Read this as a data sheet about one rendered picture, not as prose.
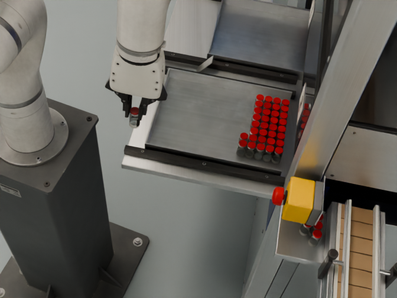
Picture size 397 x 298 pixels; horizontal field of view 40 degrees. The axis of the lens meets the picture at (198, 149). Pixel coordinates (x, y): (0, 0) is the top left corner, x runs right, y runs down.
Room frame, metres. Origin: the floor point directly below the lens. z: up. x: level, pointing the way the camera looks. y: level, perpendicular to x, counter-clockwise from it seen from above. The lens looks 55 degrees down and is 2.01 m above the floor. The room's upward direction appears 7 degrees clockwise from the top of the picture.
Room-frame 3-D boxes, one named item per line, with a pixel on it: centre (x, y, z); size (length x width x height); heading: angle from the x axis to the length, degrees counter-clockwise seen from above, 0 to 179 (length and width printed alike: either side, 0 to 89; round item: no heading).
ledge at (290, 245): (0.59, -0.27, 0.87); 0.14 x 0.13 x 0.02; 84
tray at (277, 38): (1.21, -0.17, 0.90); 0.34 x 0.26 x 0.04; 84
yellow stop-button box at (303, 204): (0.61, -0.23, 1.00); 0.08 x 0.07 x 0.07; 84
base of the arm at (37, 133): (0.79, 0.43, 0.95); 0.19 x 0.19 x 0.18
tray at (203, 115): (0.88, -0.05, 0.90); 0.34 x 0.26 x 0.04; 84
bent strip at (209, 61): (1.06, 0.06, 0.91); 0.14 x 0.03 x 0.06; 85
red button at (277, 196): (0.61, -0.19, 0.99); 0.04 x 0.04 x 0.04; 84
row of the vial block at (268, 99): (0.87, -0.16, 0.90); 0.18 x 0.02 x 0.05; 174
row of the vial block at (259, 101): (0.87, -0.14, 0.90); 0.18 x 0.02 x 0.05; 174
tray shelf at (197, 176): (1.05, -0.09, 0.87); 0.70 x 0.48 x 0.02; 174
